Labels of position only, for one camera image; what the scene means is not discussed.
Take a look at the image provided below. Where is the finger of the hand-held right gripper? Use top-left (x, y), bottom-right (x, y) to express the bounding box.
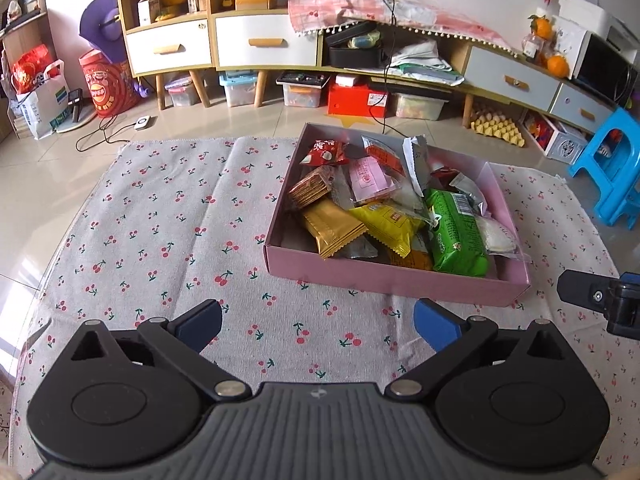
top-left (606, 271), bottom-right (640, 336)
top-left (556, 270), bottom-right (621, 307)

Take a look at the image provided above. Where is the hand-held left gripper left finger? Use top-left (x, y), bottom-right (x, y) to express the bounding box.
top-left (65, 299), bottom-right (252, 403)

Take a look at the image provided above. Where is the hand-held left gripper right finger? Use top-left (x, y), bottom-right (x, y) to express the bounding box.
top-left (387, 298), bottom-right (576, 401)

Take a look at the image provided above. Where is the pink cardboard box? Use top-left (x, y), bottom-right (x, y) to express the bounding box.
top-left (263, 121), bottom-right (532, 308)

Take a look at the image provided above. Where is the green snack packet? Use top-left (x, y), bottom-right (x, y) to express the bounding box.
top-left (424, 188), bottom-right (491, 278)

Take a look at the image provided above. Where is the yellow snack packet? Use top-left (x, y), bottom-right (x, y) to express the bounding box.
top-left (349, 201), bottom-right (427, 258)

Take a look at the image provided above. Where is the small silver snack packet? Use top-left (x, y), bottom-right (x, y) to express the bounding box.
top-left (449, 171), bottom-right (490, 215)

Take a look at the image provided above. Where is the gold snack packet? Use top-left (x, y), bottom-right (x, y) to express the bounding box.
top-left (301, 198), bottom-right (369, 260)

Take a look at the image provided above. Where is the pink snack packet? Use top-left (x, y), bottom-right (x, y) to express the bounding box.
top-left (347, 156), bottom-right (399, 204)

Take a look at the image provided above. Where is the white snack packet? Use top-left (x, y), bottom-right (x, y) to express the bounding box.
top-left (401, 135), bottom-right (432, 197)

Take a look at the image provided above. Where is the brown wafer packet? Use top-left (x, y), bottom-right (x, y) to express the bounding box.
top-left (286, 165), bottom-right (342, 210)

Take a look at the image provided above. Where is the orange red snack packet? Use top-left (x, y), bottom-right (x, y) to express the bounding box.
top-left (361, 135), bottom-right (407, 177)

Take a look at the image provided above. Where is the blue plastic stool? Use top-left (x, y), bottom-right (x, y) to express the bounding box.
top-left (567, 107), bottom-right (640, 231)

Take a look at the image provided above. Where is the cherry print cloth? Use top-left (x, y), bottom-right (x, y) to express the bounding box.
top-left (10, 135), bottom-right (623, 480)

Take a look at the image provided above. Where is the white patterned storage crate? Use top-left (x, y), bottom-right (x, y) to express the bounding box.
top-left (520, 110), bottom-right (591, 162)

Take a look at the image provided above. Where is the yellow egg tray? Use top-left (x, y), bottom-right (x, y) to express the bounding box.
top-left (470, 110), bottom-right (527, 148)

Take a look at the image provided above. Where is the clear storage box of sweets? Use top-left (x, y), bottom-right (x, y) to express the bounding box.
top-left (392, 91), bottom-right (451, 121)

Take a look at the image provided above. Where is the wooden cabinet with grey drawers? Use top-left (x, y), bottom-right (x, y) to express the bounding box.
top-left (320, 25), bottom-right (618, 128)

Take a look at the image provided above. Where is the white microwave oven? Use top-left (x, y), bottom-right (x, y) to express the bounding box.
top-left (570, 30), bottom-right (640, 106)

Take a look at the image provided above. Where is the small clear storage box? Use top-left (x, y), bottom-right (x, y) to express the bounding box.
top-left (165, 77), bottom-right (198, 107)

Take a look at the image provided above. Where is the white round stand base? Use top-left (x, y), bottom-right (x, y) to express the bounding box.
top-left (55, 88), bottom-right (99, 134)

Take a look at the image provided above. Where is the blue lidded clear storage box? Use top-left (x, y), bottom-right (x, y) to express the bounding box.
top-left (219, 70), bottom-right (258, 107)

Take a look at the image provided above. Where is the red cardboard box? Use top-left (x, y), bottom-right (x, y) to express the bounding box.
top-left (327, 82), bottom-right (390, 118)

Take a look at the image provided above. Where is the small glass jar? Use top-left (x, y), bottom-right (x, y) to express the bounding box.
top-left (521, 32), bottom-right (547, 60)

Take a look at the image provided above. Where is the black lidded clear storage box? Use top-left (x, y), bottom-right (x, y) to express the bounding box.
top-left (276, 71), bottom-right (332, 108)

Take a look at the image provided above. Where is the red printed bucket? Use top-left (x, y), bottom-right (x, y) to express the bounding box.
top-left (78, 49), bottom-right (141, 118)

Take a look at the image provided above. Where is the pile of papers and bags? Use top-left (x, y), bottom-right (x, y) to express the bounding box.
top-left (387, 40), bottom-right (466, 87)

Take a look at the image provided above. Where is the white shopping bag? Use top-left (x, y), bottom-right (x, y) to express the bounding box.
top-left (15, 59), bottom-right (71, 141)

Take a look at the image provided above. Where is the white foam box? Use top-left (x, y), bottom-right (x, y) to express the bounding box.
top-left (558, 0), bottom-right (624, 37)

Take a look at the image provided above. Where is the wooden cabinet with white drawers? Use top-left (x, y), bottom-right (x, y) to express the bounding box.
top-left (114, 0), bottom-right (323, 111)

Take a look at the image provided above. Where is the black storage case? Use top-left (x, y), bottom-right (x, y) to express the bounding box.
top-left (324, 21), bottom-right (386, 70)

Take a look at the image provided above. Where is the pink tasselled cherry cloth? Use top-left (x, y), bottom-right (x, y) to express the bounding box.
top-left (287, 0), bottom-right (521, 56)

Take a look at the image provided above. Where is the red plastic bag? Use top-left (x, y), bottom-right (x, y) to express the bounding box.
top-left (11, 44), bottom-right (55, 95)

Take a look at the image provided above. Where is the small white carton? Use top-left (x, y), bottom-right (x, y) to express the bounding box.
top-left (137, 0), bottom-right (162, 27)

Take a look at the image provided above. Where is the dark wooden bookshelf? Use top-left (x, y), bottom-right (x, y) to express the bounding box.
top-left (0, 0), bottom-right (51, 146)

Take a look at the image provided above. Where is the black power cable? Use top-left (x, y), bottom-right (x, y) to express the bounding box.
top-left (367, 0), bottom-right (401, 136)

